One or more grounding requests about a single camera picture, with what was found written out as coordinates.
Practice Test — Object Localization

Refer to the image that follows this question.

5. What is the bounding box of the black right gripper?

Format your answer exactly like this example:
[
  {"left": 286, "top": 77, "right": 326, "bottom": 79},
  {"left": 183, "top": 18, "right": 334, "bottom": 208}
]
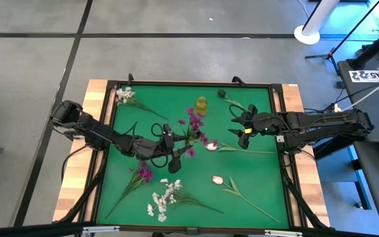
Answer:
[{"left": 228, "top": 104, "right": 265, "bottom": 149}]

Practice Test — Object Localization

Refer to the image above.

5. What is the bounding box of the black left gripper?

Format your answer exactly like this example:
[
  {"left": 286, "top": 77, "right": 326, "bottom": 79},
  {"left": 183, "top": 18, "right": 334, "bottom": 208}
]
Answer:
[{"left": 132, "top": 123, "right": 194, "bottom": 174}]

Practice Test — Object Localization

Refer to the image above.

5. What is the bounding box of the pink tulip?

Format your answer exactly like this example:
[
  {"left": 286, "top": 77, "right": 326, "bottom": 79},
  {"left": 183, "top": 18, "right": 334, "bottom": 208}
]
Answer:
[
  {"left": 211, "top": 175, "right": 280, "bottom": 223},
  {"left": 205, "top": 140, "right": 276, "bottom": 155}
]

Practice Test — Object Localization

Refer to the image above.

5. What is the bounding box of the sparse magenta flower spray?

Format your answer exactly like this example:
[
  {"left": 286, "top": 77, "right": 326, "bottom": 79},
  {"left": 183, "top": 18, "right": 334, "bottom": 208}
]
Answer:
[{"left": 177, "top": 107, "right": 210, "bottom": 158}]

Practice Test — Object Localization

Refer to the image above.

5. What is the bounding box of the dense magenta flower bunch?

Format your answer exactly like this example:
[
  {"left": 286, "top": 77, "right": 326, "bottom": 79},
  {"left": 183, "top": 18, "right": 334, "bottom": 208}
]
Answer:
[{"left": 105, "top": 160, "right": 155, "bottom": 221}]

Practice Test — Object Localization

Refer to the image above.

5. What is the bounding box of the dark purple tulip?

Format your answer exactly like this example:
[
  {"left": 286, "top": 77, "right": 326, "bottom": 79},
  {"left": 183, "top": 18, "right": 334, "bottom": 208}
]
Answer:
[{"left": 217, "top": 89, "right": 251, "bottom": 113}]

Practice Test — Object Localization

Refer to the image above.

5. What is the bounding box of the large white flower spray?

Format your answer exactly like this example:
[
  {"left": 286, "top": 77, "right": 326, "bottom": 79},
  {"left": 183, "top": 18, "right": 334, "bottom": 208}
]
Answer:
[{"left": 146, "top": 178, "right": 225, "bottom": 223}]

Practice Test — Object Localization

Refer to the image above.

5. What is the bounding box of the yellow glass vase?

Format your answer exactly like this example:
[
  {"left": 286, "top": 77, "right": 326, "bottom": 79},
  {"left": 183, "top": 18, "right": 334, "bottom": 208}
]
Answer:
[{"left": 195, "top": 96, "right": 209, "bottom": 116}]

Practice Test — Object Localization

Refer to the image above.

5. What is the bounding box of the small white flower spray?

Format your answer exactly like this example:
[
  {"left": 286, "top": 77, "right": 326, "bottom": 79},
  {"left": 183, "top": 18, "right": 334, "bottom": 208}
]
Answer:
[{"left": 114, "top": 86, "right": 169, "bottom": 121}]

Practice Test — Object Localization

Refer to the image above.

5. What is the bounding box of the green table mat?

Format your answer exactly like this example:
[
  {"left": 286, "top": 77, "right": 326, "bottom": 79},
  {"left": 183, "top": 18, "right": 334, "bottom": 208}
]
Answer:
[{"left": 95, "top": 84, "right": 291, "bottom": 230}]

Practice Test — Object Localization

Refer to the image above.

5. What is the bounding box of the black tripod stand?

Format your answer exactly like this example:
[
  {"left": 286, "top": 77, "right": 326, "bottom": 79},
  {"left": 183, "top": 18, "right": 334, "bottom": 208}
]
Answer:
[{"left": 304, "top": 0, "right": 379, "bottom": 61}]

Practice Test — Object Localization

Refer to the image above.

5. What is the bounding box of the white round pillar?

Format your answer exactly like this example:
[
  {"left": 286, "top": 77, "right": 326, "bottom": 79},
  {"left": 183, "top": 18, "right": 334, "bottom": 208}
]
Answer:
[{"left": 293, "top": 0, "right": 341, "bottom": 46}]

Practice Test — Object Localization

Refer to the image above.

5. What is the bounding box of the dark grey desk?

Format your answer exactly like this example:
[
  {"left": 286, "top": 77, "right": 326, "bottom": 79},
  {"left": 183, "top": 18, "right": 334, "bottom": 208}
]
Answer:
[{"left": 336, "top": 59, "right": 379, "bottom": 143}]

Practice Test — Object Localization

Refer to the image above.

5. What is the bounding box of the white paper label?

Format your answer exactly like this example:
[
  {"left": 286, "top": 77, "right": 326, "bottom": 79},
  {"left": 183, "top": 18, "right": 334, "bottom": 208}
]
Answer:
[{"left": 348, "top": 69, "right": 379, "bottom": 83}]

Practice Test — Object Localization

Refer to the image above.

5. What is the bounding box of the thick black pole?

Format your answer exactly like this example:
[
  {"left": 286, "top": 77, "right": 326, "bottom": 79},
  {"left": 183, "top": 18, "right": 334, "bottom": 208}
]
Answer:
[{"left": 347, "top": 18, "right": 379, "bottom": 70}]

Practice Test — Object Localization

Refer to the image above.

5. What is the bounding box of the black table frame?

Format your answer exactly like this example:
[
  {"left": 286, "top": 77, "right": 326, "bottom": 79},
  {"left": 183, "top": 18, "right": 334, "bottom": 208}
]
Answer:
[{"left": 53, "top": 78, "right": 332, "bottom": 231}]

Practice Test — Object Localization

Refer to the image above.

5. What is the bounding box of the silver metal bracket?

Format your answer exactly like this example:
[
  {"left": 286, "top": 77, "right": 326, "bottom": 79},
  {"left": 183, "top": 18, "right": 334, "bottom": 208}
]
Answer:
[
  {"left": 82, "top": 225, "right": 120, "bottom": 236},
  {"left": 264, "top": 229, "right": 304, "bottom": 237}
]

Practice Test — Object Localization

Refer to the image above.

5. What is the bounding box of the white cable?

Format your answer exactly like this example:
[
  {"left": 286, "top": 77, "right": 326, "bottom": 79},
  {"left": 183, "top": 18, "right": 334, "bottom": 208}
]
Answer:
[{"left": 332, "top": 71, "right": 379, "bottom": 113}]

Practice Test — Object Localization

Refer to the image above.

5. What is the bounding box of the black camera rig bar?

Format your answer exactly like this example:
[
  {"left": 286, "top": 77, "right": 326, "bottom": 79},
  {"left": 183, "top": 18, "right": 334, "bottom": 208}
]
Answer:
[{"left": 0, "top": 221, "right": 379, "bottom": 237}]

